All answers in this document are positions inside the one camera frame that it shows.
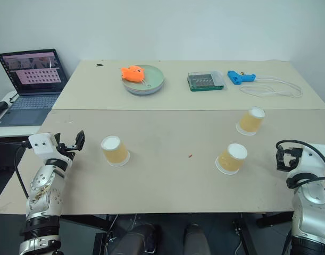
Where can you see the dark rounded shape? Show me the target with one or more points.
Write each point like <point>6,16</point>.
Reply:
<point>195,240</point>
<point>141,239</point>

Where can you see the pale spoon with hole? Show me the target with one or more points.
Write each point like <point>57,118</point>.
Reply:
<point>146,83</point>

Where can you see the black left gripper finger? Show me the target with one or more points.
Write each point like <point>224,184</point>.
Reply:
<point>57,138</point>
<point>80,140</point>

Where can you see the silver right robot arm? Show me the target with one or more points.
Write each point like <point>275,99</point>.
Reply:
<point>311,207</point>

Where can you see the green box with clear lid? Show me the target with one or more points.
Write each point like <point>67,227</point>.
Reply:
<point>206,81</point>

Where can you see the dark grey laptop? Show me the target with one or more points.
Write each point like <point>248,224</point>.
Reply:
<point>32,79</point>

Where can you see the tan paper cup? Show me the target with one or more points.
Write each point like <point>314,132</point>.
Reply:
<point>231,159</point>
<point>250,121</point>
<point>115,151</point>

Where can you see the orange fish toy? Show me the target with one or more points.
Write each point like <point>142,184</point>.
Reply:
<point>132,73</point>

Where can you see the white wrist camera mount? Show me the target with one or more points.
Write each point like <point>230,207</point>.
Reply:
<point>312,159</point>
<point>41,144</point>

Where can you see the blue glue gun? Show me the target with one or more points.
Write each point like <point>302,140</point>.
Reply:
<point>239,77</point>

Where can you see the green plate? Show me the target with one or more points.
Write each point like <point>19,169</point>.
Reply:
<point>154,77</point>

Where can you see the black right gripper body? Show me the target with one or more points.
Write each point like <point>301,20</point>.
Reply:
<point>293,152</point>

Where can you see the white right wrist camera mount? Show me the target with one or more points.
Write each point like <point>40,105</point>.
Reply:
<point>312,159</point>

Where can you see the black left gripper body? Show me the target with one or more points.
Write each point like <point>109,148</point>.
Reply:
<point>65,152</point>

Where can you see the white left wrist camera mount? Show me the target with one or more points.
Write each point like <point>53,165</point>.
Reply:
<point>41,144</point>

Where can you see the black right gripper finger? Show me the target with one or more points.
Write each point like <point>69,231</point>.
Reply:
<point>291,162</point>
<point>280,160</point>

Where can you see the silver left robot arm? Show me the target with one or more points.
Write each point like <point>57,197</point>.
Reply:
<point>42,191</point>

